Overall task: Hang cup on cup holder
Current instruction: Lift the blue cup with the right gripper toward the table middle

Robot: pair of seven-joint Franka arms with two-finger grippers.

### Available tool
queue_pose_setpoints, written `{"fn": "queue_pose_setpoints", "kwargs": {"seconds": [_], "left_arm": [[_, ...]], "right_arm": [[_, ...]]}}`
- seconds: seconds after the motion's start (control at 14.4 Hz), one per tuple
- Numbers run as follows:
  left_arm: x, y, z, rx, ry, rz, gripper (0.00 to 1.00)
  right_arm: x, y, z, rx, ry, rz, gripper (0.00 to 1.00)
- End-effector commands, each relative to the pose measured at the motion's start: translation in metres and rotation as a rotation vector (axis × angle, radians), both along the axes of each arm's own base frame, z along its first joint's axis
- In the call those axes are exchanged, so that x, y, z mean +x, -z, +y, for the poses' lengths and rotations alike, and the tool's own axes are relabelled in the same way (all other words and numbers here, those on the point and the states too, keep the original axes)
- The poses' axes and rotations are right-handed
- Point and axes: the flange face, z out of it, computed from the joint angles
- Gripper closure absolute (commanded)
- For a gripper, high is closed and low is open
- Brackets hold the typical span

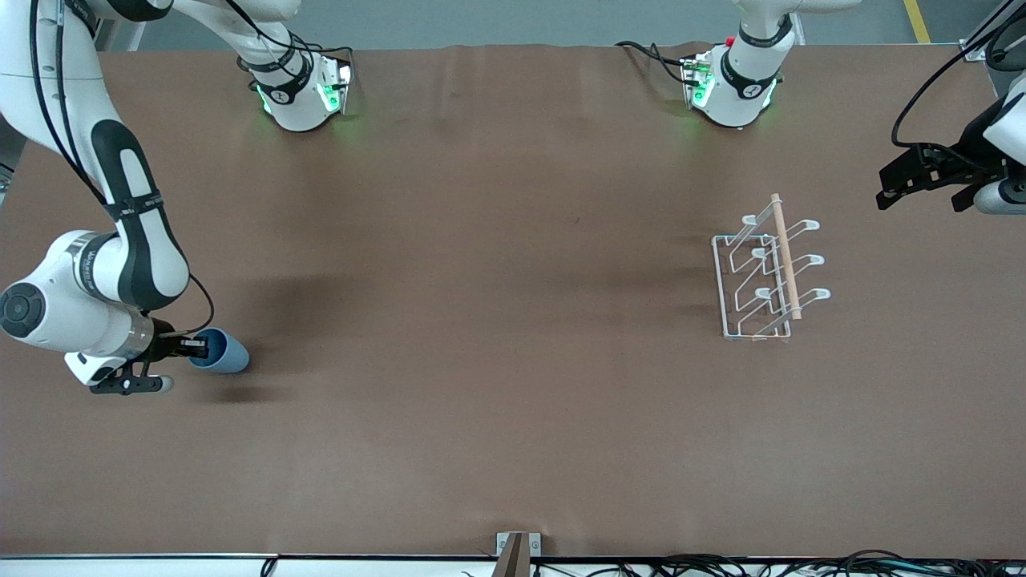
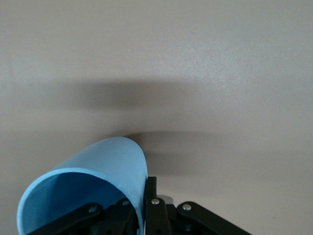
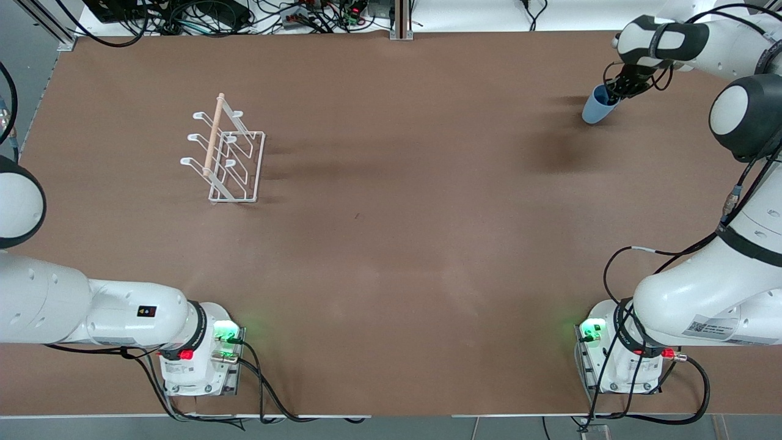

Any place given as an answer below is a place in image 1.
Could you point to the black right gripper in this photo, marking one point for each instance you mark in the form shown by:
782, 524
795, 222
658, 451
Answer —
163, 344

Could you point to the white table edge rail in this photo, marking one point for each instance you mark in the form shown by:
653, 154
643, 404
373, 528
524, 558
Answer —
160, 567

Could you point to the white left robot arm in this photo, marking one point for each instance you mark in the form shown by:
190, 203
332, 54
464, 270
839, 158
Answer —
745, 80

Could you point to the brown table cover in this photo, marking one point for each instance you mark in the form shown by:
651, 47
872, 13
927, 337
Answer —
481, 320

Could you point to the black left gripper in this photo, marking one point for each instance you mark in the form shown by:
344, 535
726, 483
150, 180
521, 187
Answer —
964, 154

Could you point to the metal table edge bracket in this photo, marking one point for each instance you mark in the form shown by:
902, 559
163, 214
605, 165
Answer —
517, 549

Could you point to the blue cup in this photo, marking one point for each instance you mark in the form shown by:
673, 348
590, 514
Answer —
228, 354

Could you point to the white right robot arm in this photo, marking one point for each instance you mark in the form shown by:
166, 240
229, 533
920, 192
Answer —
136, 240

